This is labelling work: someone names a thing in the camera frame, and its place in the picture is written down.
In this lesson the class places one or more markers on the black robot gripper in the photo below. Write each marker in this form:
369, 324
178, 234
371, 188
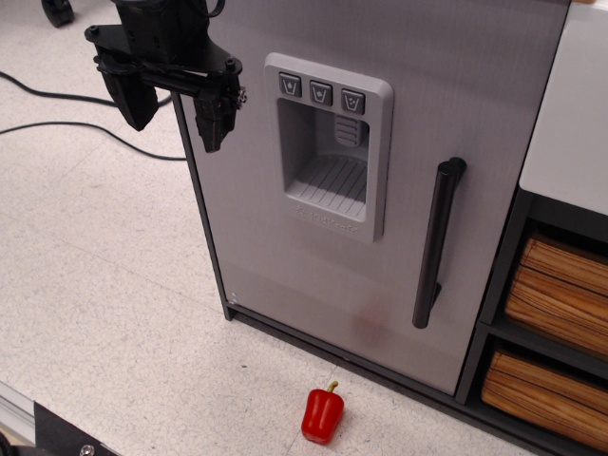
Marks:
170, 38

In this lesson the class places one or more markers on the black caster wheel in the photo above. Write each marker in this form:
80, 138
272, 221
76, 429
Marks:
58, 12

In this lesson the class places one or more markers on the upper woven storage basket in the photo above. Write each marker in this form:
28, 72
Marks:
559, 290

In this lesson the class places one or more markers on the red bell pepper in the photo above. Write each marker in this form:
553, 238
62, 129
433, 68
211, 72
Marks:
323, 412

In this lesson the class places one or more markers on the black fridge door handle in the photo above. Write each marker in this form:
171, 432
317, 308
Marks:
448, 176

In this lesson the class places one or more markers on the white counter top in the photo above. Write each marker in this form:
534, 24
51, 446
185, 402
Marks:
567, 156

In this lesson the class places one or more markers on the grey water dispenser panel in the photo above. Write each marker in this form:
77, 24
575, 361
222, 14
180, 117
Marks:
331, 130

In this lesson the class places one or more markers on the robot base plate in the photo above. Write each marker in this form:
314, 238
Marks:
28, 428

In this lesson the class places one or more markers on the grey toy fridge door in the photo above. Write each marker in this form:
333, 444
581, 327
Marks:
468, 79

